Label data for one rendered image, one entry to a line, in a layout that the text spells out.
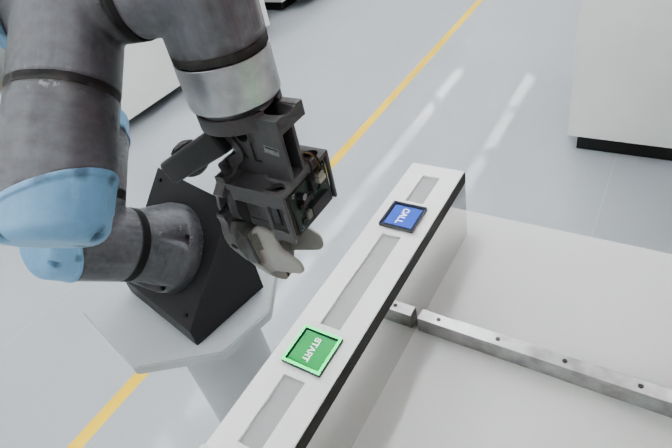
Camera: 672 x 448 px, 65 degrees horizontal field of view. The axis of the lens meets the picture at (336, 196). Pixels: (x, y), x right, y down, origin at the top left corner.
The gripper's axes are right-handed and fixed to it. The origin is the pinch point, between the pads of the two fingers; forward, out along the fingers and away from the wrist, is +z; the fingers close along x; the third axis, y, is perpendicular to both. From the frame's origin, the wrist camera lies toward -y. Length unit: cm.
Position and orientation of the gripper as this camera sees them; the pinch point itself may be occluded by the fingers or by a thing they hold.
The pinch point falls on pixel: (278, 265)
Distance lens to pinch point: 56.4
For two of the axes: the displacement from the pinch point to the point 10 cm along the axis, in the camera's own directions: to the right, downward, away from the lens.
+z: 1.8, 7.8, 6.0
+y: 8.5, 1.9, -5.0
